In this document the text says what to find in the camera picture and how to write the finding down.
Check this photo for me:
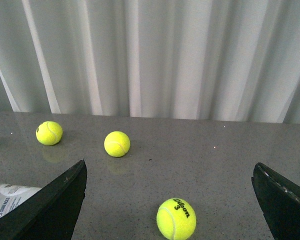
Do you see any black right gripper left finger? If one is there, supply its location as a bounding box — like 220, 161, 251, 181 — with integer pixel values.
0, 160, 87, 240

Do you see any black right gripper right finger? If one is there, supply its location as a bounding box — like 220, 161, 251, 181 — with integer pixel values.
251, 162, 300, 240

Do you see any clear plastic tennis ball can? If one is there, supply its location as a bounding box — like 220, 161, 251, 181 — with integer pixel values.
0, 183, 42, 218

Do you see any middle yellow tennis ball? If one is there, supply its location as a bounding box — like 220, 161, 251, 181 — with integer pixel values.
35, 121, 63, 146

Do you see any yellow tennis ball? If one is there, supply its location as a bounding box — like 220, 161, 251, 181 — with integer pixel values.
104, 131, 131, 158
35, 121, 63, 146
156, 198, 197, 240

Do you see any right yellow tennis ball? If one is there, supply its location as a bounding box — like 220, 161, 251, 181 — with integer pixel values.
104, 131, 131, 158

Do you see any near yellow tennis ball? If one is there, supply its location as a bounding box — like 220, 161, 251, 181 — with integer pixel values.
156, 198, 197, 240

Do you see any white pleated curtain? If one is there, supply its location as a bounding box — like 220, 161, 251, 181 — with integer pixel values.
0, 0, 300, 124

